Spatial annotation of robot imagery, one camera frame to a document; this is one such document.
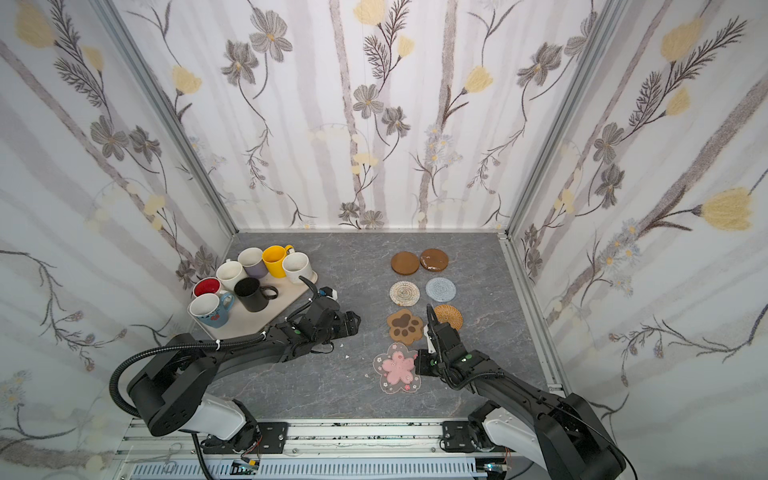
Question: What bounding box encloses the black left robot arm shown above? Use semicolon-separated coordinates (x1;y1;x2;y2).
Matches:
109;296;361;443

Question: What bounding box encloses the white mug blue handle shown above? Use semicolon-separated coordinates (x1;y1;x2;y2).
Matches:
187;292;235;328

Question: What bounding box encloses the brown cork round coaster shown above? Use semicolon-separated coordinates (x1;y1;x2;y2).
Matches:
391;251;421;276

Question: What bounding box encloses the woven multicolour round coaster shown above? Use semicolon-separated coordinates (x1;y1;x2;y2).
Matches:
389;281;421;307

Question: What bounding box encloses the rattan wicker round coaster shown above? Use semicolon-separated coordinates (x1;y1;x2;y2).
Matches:
434;304;464;330

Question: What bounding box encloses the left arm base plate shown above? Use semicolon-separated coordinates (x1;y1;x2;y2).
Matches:
201;421;289;455

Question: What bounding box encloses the dark brown glossy coaster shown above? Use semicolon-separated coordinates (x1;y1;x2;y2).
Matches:
419;248;450;272

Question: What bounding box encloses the black ceramic mug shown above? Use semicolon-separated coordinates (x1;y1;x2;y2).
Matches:
234;277;279;313

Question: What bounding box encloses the aluminium corner post right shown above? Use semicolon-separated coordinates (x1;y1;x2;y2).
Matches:
504;1;629;238

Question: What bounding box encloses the blue grey woven coaster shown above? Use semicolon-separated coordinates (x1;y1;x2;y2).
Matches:
425;277;457;303

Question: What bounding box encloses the white speckled cup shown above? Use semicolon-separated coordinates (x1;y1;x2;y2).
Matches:
282;250;314;285

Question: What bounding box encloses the aluminium corner post left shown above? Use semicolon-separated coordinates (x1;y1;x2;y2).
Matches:
89;0;239;237

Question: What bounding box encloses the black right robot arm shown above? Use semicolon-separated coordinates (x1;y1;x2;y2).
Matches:
416;305;632;479

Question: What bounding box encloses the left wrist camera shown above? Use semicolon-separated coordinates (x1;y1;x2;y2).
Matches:
319;287;338;301

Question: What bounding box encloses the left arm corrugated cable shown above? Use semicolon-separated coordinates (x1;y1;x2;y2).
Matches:
107;335;271;421

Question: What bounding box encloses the white mug red inside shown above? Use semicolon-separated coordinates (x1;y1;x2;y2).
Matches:
192;277;222;298

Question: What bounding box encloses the brown paw coaster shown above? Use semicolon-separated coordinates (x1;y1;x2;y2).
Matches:
386;309;424;346

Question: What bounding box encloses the plain white mug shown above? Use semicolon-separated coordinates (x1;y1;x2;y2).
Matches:
216;259;248;292

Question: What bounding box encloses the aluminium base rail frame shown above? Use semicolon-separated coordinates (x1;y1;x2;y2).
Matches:
110;416;622;480

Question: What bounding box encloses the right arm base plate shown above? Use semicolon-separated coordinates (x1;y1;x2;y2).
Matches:
440;420;478;453

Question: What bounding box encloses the aluminium corner post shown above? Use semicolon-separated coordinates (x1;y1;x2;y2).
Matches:
89;0;239;237
504;1;629;238

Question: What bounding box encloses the lavender mug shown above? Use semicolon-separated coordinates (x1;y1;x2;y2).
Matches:
237;247;269;279

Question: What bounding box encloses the beige serving tray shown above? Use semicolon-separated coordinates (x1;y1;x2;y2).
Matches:
186;275;311;340

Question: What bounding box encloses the yellow mug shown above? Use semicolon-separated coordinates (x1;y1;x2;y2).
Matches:
262;245;294;278

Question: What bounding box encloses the pink flower coaster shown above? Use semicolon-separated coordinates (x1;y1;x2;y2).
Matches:
372;342;422;395

